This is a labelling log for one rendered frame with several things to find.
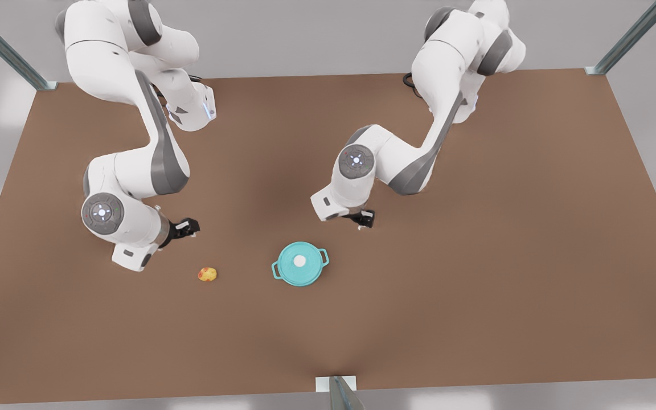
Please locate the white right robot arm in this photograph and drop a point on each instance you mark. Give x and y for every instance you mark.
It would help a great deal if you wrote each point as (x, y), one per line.
(134, 165)

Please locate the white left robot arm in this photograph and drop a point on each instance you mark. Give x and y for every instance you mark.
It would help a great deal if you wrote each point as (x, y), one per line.
(419, 154)

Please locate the yellow potato with red spots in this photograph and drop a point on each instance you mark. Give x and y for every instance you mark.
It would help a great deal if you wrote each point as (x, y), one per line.
(208, 274)

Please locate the teal pot lid white knob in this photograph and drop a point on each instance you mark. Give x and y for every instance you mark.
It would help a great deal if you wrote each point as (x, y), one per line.
(299, 262)

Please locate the silver frame post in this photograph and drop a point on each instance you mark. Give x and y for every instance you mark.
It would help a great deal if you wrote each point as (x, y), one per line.
(6, 51)
(339, 393)
(630, 37)

